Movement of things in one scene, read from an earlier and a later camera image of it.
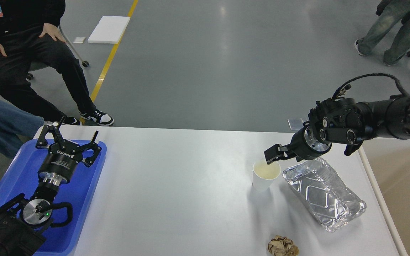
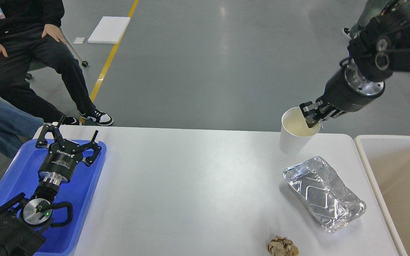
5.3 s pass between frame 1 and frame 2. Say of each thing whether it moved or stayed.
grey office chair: stayed
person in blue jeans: stayed
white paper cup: moved
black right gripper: moved
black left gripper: stayed
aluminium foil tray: stayed
